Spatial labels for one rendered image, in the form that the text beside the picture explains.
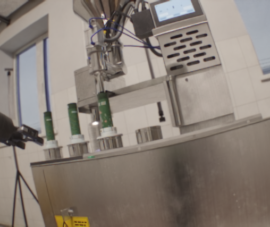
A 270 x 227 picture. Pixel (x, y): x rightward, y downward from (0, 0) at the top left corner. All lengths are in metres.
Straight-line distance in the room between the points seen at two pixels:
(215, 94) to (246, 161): 0.28
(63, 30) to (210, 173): 2.75
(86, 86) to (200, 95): 0.38
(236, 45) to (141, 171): 1.86
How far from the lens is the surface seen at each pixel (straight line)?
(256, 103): 2.11
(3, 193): 3.77
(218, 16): 2.35
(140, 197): 0.49
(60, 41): 2.98
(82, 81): 0.86
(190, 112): 0.67
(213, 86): 0.67
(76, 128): 0.73
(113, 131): 0.67
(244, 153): 0.44
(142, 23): 0.80
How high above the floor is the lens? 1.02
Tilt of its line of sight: 10 degrees up
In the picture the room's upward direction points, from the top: 11 degrees counter-clockwise
